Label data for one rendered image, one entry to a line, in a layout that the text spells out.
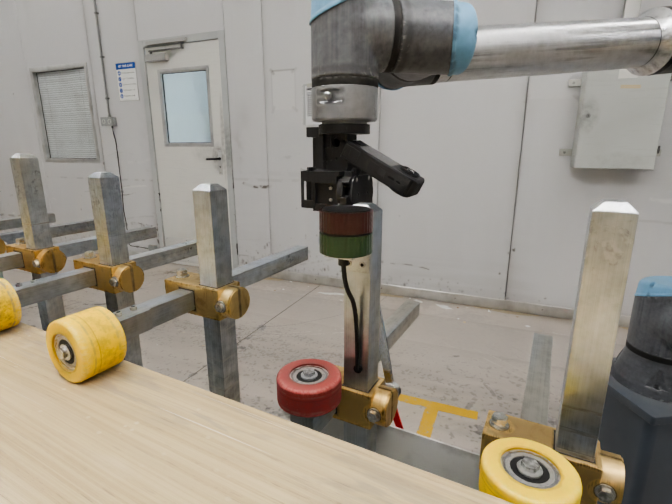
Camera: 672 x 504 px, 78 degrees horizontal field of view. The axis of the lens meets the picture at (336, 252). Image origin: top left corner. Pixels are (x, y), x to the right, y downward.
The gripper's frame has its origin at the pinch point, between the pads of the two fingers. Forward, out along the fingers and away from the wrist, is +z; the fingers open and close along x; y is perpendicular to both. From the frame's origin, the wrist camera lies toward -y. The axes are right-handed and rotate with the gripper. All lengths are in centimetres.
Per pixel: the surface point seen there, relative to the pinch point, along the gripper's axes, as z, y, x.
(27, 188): -9, 69, 9
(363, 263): -3.7, -5.7, 10.1
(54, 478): 10.6, 10.3, 38.4
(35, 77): -89, 489, -215
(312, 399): 10.9, -3.1, 17.7
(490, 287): 85, 11, -257
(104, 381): 10.6, 20.9, 26.9
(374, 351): 8.7, -6.4, 7.6
